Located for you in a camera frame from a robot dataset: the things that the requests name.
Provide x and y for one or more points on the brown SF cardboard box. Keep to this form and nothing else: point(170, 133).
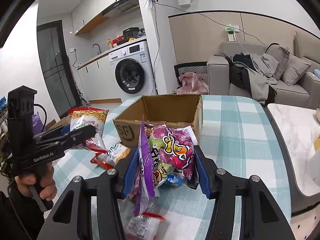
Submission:
point(174, 111)

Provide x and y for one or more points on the wall socket with green plug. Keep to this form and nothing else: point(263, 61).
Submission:
point(231, 31)

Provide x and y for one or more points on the blue Oreo packet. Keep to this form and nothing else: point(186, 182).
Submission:
point(174, 180)

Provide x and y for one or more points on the black patterned chair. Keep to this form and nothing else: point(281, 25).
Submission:
point(193, 67)

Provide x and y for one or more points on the white kitchen cabinet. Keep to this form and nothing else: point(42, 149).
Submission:
point(98, 80)

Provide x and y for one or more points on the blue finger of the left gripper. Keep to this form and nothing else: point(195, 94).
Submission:
point(53, 132)
point(58, 145)

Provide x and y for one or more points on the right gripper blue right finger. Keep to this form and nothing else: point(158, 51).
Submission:
point(261, 216)

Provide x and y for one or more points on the purple snack bag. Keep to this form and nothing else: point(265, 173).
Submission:
point(162, 151)

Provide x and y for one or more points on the grey clothes pile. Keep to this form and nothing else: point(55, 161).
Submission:
point(256, 75)

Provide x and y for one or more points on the white washing machine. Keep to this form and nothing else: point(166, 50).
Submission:
point(133, 70)

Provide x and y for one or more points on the range hood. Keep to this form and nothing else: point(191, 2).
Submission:
point(120, 7)

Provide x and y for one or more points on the black glass door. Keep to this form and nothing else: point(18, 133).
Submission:
point(56, 67)

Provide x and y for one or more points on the light blue pillow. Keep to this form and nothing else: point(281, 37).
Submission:
point(317, 72)

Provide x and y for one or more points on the teal plaid tablecloth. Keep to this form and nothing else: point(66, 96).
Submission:
point(236, 134)

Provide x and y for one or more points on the white noodle snack bag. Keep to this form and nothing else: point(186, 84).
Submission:
point(83, 116)

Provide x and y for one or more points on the small cardboard box on floor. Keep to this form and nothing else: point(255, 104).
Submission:
point(54, 124)

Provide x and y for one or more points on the grey sofa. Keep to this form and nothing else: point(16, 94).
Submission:
point(305, 93)

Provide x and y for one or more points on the grey cushion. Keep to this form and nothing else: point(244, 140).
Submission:
point(294, 70)

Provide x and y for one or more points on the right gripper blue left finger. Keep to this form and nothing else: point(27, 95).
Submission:
point(70, 217)

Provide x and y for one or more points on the pink cloth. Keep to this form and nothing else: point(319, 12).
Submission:
point(192, 83)

